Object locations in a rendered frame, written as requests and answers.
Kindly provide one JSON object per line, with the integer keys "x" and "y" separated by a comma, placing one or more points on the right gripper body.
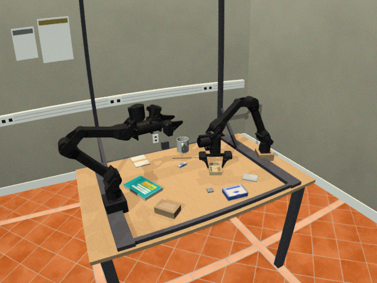
{"x": 158, "y": 125}

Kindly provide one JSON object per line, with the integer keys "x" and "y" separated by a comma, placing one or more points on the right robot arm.
{"x": 67, "y": 147}

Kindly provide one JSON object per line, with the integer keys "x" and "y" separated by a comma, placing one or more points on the wooden ball-in-hole puzzle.
{"x": 215, "y": 168}

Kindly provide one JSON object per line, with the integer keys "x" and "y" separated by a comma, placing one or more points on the grey mug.
{"x": 182, "y": 141}

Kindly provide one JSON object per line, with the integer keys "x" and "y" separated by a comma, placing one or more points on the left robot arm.
{"x": 218, "y": 125}

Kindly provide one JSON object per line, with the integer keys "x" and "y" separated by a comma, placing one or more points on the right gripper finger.
{"x": 166, "y": 117}
{"x": 176, "y": 124}

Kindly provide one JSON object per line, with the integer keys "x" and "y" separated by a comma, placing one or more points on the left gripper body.
{"x": 215, "y": 152}

